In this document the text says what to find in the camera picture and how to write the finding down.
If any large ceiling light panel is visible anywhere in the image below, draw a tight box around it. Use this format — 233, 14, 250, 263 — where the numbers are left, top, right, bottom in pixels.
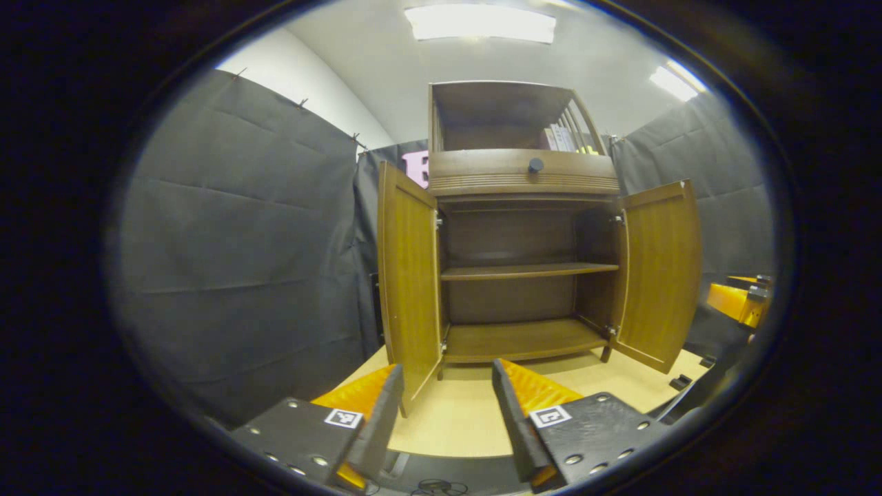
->
404, 3, 557, 44

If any row of upright books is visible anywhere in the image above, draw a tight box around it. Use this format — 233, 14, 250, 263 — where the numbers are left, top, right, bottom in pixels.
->
541, 124, 586, 154

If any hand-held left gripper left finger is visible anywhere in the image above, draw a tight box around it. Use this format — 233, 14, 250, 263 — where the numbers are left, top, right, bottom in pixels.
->
231, 364, 405, 491

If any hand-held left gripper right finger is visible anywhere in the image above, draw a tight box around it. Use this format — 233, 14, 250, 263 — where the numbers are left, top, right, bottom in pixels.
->
491, 358, 669, 486

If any small ceiling light panel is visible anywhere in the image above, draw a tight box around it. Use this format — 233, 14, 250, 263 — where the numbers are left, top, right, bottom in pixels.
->
649, 61, 707, 102

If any black backdrop cloth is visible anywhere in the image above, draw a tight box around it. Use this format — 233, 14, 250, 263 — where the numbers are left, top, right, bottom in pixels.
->
110, 69, 779, 428

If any wooden inner cabinet shelf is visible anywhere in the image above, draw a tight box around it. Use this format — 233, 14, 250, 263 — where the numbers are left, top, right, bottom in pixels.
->
441, 262, 619, 281

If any wooden shoe cabinet door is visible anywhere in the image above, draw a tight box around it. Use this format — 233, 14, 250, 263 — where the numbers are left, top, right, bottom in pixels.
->
610, 179, 704, 374
377, 161, 443, 417

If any wooden double-door shoe cabinet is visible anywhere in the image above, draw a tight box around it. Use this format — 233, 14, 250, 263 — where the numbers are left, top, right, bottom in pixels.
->
377, 81, 704, 417

